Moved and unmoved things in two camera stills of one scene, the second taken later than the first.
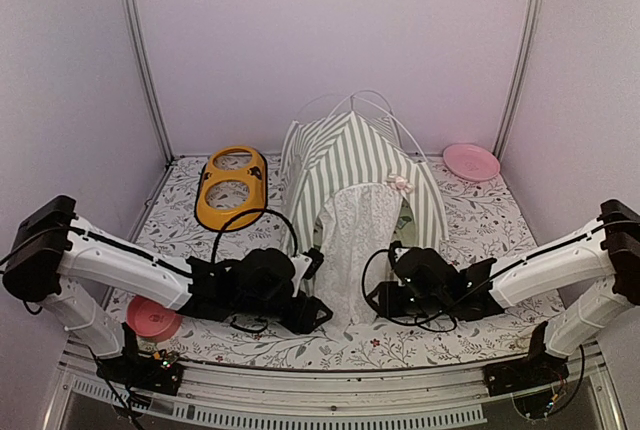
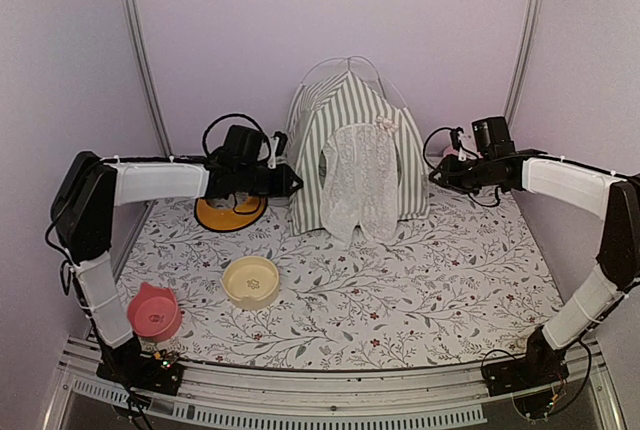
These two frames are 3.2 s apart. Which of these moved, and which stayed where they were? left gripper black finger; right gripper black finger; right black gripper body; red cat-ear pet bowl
Moved: right gripper black finger; left gripper black finger; right black gripper body
Stayed: red cat-ear pet bowl
